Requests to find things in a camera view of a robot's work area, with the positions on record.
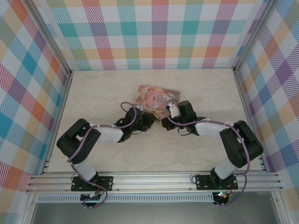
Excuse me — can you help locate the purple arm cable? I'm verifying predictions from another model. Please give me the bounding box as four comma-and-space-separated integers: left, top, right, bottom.
67, 102, 139, 209
165, 100, 252, 207

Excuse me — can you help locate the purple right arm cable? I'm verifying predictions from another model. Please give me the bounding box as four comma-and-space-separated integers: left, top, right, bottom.
165, 100, 252, 207

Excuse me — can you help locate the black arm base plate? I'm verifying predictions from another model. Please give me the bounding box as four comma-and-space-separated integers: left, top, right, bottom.
195, 174, 238, 191
71, 176, 114, 192

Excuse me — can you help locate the white slotted cable duct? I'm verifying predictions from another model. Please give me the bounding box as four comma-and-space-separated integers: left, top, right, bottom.
36, 192, 215, 203

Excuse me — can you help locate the small controller board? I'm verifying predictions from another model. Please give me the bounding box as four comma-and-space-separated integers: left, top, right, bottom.
80, 192, 103, 203
214, 191, 231, 202

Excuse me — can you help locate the aluminium floor rail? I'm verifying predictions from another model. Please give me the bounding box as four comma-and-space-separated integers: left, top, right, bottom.
233, 67, 267, 173
43, 70, 73, 175

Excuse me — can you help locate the grey metal panel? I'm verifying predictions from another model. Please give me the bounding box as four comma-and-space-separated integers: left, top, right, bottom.
30, 202, 281, 224

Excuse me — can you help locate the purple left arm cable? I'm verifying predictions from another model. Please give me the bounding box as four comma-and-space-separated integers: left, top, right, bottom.
67, 102, 139, 209

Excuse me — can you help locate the aluminium frame post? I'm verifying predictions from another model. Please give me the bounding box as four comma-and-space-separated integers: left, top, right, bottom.
28, 0, 72, 77
233, 0, 275, 73

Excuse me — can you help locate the wide aluminium base rail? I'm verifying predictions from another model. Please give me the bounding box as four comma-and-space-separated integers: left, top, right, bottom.
25, 171, 284, 192

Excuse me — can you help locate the thin black right gripper cable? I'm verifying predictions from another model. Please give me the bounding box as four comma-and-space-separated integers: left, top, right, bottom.
177, 126, 191, 137

